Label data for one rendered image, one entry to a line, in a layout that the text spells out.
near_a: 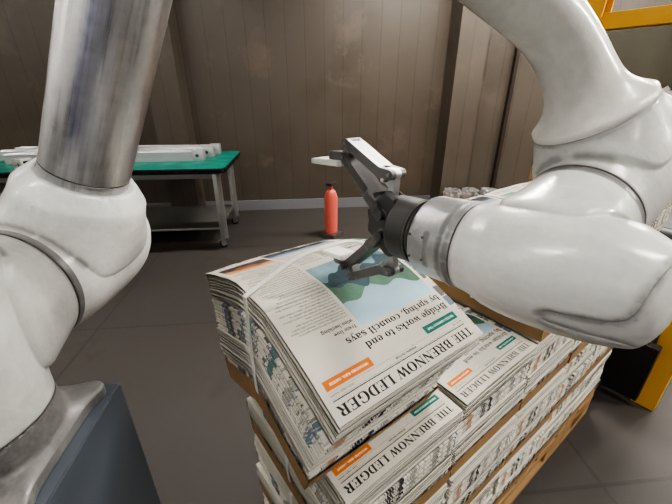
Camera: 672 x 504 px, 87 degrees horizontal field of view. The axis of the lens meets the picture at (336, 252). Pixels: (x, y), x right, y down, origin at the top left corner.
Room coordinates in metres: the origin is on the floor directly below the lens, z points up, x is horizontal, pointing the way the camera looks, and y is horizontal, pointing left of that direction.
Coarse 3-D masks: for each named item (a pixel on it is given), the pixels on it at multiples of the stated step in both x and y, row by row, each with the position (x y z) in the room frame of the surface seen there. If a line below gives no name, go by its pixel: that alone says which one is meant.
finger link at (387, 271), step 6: (378, 264) 0.44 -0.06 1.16; (360, 270) 0.45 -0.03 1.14; (366, 270) 0.44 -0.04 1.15; (372, 270) 0.43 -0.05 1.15; (378, 270) 0.42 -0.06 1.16; (384, 270) 0.41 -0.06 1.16; (390, 270) 0.40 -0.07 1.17; (402, 270) 0.41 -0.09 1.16; (348, 276) 0.47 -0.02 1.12; (354, 276) 0.46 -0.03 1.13; (360, 276) 0.45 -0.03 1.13; (366, 276) 0.44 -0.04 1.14; (390, 276) 0.40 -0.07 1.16
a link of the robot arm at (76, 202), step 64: (64, 0) 0.42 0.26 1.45; (128, 0) 0.42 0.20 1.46; (64, 64) 0.41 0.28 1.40; (128, 64) 0.43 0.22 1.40; (64, 128) 0.41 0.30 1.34; (128, 128) 0.45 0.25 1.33; (64, 192) 0.41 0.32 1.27; (128, 192) 0.47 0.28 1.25; (64, 256) 0.38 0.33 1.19; (128, 256) 0.46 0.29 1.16
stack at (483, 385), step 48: (528, 336) 0.70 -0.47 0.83; (480, 384) 0.54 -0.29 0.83; (528, 384) 0.68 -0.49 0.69; (384, 432) 0.43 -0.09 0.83; (432, 432) 0.43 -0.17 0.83; (480, 432) 0.55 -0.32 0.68; (528, 432) 0.75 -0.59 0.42; (336, 480) 0.35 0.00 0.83; (384, 480) 0.36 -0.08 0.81; (432, 480) 0.45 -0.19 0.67; (480, 480) 0.60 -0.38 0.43; (528, 480) 0.86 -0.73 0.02
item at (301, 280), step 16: (320, 256) 0.58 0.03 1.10; (384, 256) 0.58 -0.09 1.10; (272, 272) 0.52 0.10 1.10; (288, 272) 0.51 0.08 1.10; (304, 272) 0.52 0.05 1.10; (320, 272) 0.52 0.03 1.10; (336, 272) 0.52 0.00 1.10; (240, 288) 0.48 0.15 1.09; (272, 288) 0.47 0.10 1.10; (288, 288) 0.47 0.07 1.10; (304, 288) 0.47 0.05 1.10; (320, 288) 0.47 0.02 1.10; (256, 304) 0.43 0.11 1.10; (272, 304) 0.42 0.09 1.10; (256, 320) 0.44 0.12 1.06; (256, 336) 0.44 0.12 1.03; (256, 352) 0.44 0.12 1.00; (256, 368) 0.44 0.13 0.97
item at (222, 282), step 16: (336, 240) 0.72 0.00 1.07; (272, 256) 0.64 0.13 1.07; (288, 256) 0.62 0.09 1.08; (224, 272) 0.57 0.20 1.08; (240, 272) 0.54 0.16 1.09; (256, 272) 0.52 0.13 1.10; (224, 288) 0.53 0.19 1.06; (224, 304) 0.55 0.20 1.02; (240, 304) 0.48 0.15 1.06; (224, 320) 0.55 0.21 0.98; (240, 320) 0.48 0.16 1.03; (224, 336) 0.55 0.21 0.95; (240, 336) 0.49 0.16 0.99; (224, 352) 0.57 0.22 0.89; (240, 352) 0.49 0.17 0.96; (240, 368) 0.51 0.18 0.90
